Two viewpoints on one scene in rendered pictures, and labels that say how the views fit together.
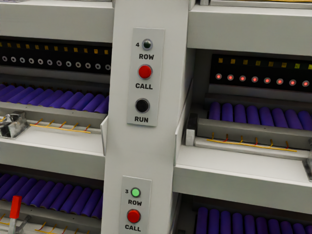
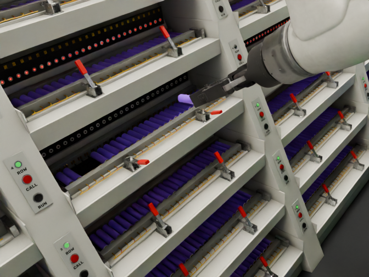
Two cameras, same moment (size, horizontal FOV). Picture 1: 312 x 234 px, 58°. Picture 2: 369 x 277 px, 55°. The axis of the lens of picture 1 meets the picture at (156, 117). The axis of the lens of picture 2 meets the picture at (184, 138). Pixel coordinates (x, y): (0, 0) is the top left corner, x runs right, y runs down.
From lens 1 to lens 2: 1.02 m
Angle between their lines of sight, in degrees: 46
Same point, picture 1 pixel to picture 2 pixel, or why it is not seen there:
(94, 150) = (236, 100)
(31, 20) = (193, 59)
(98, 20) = (215, 46)
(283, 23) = (259, 21)
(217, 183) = not seen: hidden behind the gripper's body
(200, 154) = not seen: hidden behind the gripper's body
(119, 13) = (222, 39)
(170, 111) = not seen: hidden behind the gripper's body
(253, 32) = (253, 28)
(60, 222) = (227, 156)
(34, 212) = (214, 163)
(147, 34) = (233, 43)
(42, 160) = (223, 120)
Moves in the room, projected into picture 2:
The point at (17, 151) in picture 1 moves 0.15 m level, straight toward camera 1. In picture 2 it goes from (214, 122) to (265, 104)
